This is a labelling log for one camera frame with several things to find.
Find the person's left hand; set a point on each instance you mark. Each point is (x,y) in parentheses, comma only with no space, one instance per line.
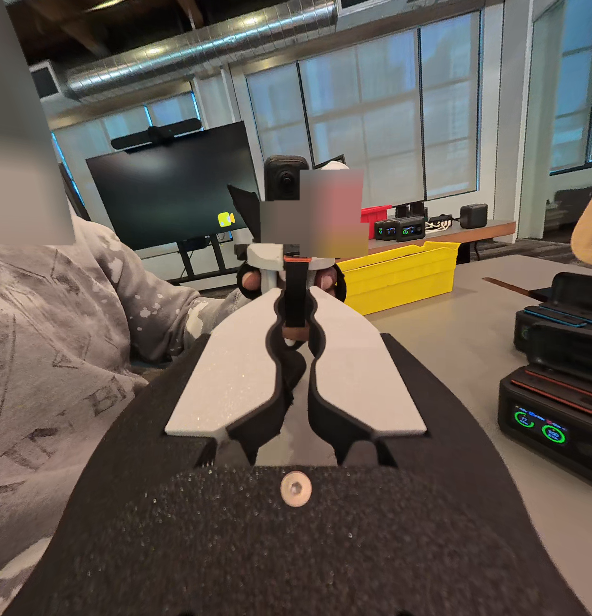
(327,279)

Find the black battery orange rim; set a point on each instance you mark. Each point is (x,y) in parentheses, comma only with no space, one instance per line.
(555,390)
(565,378)
(296,293)

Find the black battery charging case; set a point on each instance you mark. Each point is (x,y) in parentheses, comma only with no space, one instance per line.
(474,216)
(390,230)
(522,337)
(411,230)
(531,457)
(378,231)

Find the silver ventilation duct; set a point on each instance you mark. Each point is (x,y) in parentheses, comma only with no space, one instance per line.
(204,48)

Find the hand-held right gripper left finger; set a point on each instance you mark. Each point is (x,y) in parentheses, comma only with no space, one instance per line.
(228,385)

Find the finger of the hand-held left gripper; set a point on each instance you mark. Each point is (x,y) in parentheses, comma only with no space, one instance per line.
(322,263)
(267,256)

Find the black battery blue rim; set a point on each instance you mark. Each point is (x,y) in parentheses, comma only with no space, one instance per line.
(555,318)
(575,310)

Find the person's left forearm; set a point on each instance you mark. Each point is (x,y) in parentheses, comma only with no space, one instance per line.
(180,303)

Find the black screen on stand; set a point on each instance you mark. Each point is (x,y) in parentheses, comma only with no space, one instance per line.
(171,192)

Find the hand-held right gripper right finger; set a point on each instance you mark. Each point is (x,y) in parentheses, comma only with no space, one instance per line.
(368,385)

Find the red cardboard box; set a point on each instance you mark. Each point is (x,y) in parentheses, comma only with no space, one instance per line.
(375,214)

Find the wooden edged table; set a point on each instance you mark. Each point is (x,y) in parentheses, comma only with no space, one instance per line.
(488,228)

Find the black video bar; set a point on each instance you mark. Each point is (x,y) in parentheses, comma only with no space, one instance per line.
(151,135)

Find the yellow plastic bin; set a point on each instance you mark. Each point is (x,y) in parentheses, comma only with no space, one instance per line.
(397,279)

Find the instruction sheet on wooden stand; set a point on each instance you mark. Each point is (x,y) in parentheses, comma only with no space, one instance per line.
(587,231)

